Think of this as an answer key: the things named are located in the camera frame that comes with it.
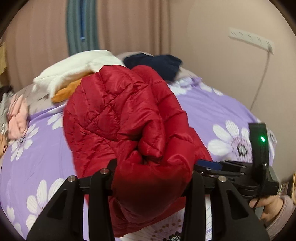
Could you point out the blue finger of the right gripper seen externally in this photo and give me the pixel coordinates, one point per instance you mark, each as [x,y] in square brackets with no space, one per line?
[209,164]

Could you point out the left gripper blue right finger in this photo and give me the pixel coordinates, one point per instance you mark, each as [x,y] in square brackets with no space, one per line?
[195,178]

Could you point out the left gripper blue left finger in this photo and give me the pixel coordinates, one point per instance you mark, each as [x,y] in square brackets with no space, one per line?
[111,169]

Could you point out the red puffer jacket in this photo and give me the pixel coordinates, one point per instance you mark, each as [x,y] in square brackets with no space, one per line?
[132,116]

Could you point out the right hand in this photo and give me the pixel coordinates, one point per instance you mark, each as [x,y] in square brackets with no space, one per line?
[272,206]

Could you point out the purple floral bed sheet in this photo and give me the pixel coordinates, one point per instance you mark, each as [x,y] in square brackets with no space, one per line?
[35,166]

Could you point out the orange folded garment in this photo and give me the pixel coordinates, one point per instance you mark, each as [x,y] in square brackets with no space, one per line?
[65,93]

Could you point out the pink crumpled garment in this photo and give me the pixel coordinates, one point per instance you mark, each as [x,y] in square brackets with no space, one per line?
[17,117]

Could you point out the white fleece garment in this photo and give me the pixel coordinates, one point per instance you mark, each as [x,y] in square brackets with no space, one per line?
[71,69]

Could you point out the navy blue folded garment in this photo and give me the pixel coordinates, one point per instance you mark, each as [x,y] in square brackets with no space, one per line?
[167,66]

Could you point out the tan small garment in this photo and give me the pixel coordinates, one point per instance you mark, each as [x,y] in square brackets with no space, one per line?
[3,144]

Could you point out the beige curtain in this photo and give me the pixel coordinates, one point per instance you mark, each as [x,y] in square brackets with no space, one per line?
[36,36]

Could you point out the white wall power strip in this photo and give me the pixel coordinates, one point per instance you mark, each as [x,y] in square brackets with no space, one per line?
[252,39]

